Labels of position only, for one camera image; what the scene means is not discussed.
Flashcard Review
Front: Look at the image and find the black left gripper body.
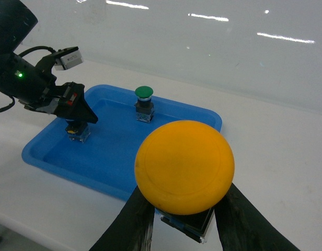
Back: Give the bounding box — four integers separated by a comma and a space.
0, 51, 61, 114

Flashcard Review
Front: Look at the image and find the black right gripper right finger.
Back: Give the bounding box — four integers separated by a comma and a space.
214, 184, 299, 250

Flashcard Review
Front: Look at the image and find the green mushroom push button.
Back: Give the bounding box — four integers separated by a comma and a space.
134, 86, 154, 123

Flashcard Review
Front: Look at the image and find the blue plastic tray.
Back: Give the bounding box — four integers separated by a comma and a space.
22, 85, 222, 201

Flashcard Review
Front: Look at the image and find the white glossy whiteboard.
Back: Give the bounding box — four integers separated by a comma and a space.
25, 1, 322, 113

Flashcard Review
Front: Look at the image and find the black camera cable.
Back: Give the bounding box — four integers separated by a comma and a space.
18, 45, 57, 57

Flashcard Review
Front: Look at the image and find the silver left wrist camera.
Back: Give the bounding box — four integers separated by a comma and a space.
54, 47, 83, 71

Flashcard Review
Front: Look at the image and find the yellow mushroom push button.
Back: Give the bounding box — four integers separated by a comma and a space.
134, 120, 235, 243

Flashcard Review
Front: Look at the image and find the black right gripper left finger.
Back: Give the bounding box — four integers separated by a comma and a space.
90, 187, 155, 250

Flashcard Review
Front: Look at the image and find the red mushroom push button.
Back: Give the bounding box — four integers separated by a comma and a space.
65, 120, 90, 143

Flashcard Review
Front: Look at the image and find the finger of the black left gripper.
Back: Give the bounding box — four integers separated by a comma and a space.
52, 82, 98, 123

